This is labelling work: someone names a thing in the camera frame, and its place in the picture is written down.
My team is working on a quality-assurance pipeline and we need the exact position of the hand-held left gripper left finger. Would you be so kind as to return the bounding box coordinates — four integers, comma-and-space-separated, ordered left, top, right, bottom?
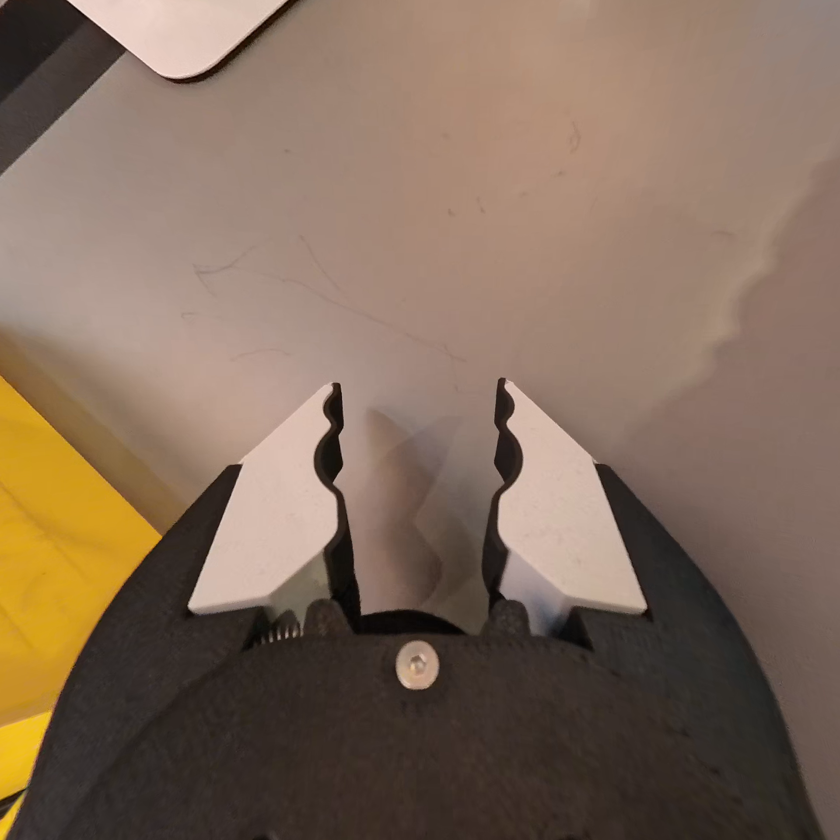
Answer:
187, 382, 362, 621

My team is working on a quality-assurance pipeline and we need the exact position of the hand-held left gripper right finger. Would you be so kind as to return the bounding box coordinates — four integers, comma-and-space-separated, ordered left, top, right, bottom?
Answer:
482, 377, 651, 639

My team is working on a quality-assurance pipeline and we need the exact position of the yellow plastic bin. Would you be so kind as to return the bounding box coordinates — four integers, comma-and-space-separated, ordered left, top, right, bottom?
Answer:
0, 374, 165, 815

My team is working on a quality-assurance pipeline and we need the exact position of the white metal board stand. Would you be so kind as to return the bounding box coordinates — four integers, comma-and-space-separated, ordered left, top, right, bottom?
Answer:
66, 0, 290, 81

